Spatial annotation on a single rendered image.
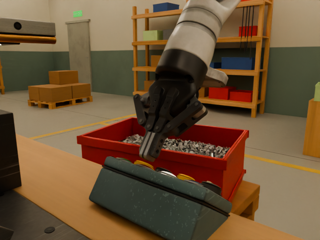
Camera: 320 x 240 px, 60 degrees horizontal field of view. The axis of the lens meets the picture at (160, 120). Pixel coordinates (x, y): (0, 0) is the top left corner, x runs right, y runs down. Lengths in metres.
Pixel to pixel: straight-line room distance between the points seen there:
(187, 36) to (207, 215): 0.25
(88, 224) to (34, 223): 0.06
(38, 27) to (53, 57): 10.28
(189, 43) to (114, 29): 7.77
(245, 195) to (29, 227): 0.42
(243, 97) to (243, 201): 4.80
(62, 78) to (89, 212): 6.60
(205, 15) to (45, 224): 0.35
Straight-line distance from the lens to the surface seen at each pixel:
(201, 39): 0.42
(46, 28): 0.44
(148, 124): 0.40
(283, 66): 5.69
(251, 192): 0.64
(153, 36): 6.44
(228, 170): 0.52
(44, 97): 6.41
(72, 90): 6.60
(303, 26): 5.65
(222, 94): 5.53
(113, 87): 8.26
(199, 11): 0.45
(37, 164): 0.53
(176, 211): 0.29
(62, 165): 0.51
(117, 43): 8.06
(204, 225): 0.29
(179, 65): 0.40
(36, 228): 0.35
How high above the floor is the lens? 1.08
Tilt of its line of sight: 13 degrees down
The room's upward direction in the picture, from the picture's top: straight up
